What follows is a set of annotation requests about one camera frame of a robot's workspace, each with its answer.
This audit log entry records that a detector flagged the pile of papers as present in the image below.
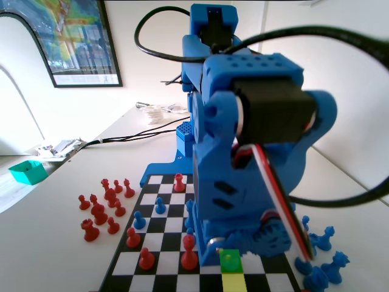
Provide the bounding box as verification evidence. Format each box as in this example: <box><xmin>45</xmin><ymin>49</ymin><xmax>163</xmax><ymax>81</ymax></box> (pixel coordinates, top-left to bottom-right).
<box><xmin>35</xmin><ymin>137</ymin><xmax>88</xmax><ymax>159</ymax></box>

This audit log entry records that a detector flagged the black framed map poster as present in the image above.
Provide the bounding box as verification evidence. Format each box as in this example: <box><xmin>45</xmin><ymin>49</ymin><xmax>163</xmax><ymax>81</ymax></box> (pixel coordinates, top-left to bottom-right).
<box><xmin>0</xmin><ymin>0</ymin><xmax>123</xmax><ymax>89</ymax></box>

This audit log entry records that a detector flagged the white arched panel black rim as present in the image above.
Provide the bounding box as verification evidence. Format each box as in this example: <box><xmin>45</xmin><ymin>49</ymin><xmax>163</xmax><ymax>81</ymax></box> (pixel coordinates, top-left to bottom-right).
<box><xmin>0</xmin><ymin>12</ymin><xmax>57</xmax><ymax>156</ymax></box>

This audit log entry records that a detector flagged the red bishop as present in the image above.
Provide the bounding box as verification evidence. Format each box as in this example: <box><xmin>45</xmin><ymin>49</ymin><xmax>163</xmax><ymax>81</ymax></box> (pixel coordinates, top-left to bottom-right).
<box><xmin>181</xmin><ymin>234</ymin><xmax>199</xmax><ymax>271</ymax></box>
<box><xmin>123</xmin><ymin>178</ymin><xmax>136</xmax><ymax>199</ymax></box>

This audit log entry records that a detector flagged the blue king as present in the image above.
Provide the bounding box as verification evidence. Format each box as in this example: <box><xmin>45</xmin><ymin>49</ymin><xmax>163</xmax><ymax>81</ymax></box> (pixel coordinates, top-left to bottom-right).
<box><xmin>184</xmin><ymin>199</ymin><xmax>196</xmax><ymax>232</ymax></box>

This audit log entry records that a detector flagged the black table cable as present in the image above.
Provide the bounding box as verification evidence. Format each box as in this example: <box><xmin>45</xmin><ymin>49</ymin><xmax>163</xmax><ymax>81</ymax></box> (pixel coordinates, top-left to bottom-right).
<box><xmin>72</xmin><ymin>129</ymin><xmax>179</xmax><ymax>153</ymax></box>
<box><xmin>102</xmin><ymin>117</ymin><xmax>187</xmax><ymax>142</ymax></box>

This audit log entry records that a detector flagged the red rook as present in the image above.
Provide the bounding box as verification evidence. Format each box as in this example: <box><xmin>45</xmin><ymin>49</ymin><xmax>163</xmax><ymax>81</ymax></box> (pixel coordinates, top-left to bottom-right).
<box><xmin>80</xmin><ymin>218</ymin><xmax>100</xmax><ymax>243</ymax></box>

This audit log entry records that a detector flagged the blue base plate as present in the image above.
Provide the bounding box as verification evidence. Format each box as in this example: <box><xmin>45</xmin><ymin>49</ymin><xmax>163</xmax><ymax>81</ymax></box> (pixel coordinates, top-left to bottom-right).
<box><xmin>139</xmin><ymin>150</ymin><xmax>195</xmax><ymax>188</ymax></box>

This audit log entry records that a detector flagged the teal plastic box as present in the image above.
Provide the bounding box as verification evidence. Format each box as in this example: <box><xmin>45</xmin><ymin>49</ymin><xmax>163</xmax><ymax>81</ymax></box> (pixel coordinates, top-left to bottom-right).
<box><xmin>8</xmin><ymin>160</ymin><xmax>49</xmax><ymax>186</ymax></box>

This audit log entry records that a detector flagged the black white chessboard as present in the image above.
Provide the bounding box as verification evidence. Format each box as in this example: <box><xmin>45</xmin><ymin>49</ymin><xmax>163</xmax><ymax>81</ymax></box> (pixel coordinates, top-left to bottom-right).
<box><xmin>97</xmin><ymin>173</ymin><xmax>301</xmax><ymax>292</ymax></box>

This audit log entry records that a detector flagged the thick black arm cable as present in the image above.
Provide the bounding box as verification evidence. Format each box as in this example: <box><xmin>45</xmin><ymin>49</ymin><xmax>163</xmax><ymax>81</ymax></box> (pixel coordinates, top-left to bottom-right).
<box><xmin>134</xmin><ymin>6</ymin><xmax>389</xmax><ymax>210</ymax></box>

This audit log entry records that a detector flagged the white stacked object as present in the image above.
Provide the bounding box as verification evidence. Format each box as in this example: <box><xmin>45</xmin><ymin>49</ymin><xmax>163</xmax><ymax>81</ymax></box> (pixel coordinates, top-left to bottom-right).
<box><xmin>142</xmin><ymin>105</ymin><xmax>167</xmax><ymax>125</ymax></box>

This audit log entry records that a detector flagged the white door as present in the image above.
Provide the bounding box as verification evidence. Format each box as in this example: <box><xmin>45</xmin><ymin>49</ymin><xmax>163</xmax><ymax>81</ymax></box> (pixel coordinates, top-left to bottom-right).
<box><xmin>237</xmin><ymin>0</ymin><xmax>266</xmax><ymax>42</ymax></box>

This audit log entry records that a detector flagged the black zip tie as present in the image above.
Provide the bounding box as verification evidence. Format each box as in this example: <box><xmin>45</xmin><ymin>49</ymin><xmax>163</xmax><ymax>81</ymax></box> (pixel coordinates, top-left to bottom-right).
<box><xmin>160</xmin><ymin>78</ymin><xmax>185</xmax><ymax>88</ymax></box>

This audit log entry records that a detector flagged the red pawn far row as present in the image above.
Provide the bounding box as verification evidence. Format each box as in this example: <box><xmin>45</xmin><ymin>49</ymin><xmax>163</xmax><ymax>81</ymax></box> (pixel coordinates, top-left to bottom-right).
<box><xmin>173</xmin><ymin>173</ymin><xmax>186</xmax><ymax>193</ymax></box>

